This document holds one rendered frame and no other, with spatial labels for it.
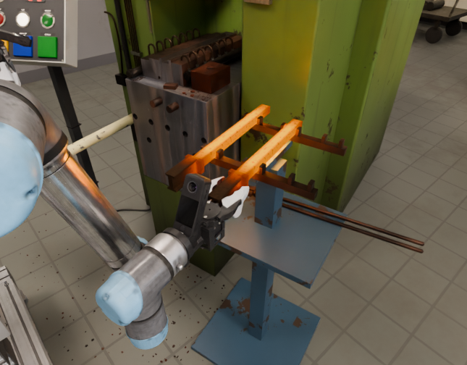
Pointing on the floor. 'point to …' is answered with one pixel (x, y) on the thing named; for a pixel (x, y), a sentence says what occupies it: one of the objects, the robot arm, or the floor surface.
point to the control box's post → (69, 116)
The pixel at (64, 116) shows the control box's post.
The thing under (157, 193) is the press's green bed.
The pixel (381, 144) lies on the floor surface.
